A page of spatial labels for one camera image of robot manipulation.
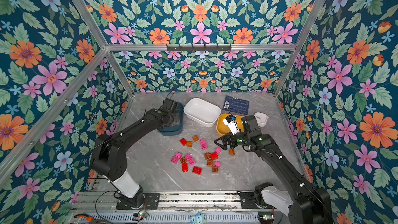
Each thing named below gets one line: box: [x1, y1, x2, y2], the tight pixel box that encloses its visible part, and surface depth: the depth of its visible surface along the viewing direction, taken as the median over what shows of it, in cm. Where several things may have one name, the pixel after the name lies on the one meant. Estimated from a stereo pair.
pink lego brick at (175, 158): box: [171, 152, 182, 164], surface depth 88 cm
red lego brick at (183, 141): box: [179, 137, 188, 147], surface depth 95 cm
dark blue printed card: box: [222, 95, 250, 116], surface depth 113 cm
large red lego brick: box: [191, 165, 203, 176], surface depth 84 cm
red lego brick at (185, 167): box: [181, 163, 189, 173], surface depth 86 cm
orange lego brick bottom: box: [211, 164, 220, 174], surface depth 84 cm
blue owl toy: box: [189, 212, 207, 224], surface depth 69 cm
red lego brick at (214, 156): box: [209, 151, 219, 161], surface depth 89 cm
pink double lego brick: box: [199, 138, 208, 150], surface depth 95 cm
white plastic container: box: [183, 97, 222, 128], surface depth 108 cm
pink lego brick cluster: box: [184, 153, 196, 166], surface depth 88 cm
